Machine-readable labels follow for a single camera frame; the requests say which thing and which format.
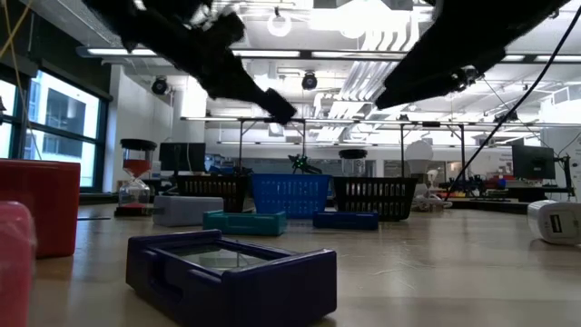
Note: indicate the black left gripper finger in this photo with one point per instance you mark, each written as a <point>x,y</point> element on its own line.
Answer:
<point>279,108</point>

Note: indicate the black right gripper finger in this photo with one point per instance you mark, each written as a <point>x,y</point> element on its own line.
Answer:
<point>417,93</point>

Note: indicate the teal plastic tray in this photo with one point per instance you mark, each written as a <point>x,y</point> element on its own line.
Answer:
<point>245,224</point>

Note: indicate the dark blue plastic tray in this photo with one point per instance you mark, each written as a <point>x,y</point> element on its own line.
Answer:
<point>345,221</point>

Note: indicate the red sand hourglass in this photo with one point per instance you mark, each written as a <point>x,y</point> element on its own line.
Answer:
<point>136,165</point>

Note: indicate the grey USB charger cube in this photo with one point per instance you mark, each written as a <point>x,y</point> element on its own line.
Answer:
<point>186,211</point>

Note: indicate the purple plastic tray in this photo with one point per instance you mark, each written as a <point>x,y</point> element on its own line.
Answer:
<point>281,290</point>

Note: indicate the white USB charger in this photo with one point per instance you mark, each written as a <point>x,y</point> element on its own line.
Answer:
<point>554,222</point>

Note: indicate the pink-red USB charger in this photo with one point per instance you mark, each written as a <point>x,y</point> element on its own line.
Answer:
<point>41,204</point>

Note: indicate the hot pink USB charger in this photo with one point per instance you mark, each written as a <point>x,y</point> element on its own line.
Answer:
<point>16,263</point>

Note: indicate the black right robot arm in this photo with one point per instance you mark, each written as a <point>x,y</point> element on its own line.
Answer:
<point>499,22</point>

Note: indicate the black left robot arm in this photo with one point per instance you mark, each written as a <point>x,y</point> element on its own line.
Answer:
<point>118,13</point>

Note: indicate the black ceiling spotlight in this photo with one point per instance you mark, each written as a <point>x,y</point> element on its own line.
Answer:
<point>309,82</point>
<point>160,86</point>

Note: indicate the white light bulb on base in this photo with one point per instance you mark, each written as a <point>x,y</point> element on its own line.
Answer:
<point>419,154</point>

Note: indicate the blue plastic basket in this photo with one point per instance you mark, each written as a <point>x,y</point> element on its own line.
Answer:
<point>290,195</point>

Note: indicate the black computer monitor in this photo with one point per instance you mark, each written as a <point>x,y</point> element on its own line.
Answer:
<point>533,161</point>
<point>181,156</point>

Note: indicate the black plastic basket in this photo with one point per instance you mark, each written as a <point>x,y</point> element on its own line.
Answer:
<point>213,191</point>
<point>377,197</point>

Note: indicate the cluttered background workbench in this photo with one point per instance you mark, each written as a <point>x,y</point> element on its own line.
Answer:
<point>490,184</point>

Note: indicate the large window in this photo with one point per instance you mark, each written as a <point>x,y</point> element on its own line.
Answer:
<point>63,113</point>

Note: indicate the background black rig frame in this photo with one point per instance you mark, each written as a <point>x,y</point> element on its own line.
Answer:
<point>272,120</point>

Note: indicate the black aluminium rig frame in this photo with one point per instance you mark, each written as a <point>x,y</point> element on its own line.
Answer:
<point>499,206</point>

